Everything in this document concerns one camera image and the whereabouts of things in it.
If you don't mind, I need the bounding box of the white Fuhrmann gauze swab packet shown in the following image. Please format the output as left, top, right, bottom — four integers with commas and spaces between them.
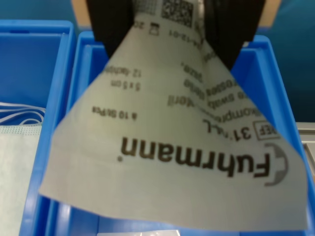
38, 0, 310, 231

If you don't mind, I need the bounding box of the blue bin with cotton packet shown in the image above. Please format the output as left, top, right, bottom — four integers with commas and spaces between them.
24, 30, 315, 236

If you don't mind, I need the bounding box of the blue bin with face masks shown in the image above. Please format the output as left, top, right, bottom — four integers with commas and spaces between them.
0, 19, 77, 236

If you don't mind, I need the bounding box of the pale green face mask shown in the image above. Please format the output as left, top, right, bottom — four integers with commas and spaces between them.
0, 101, 47, 236

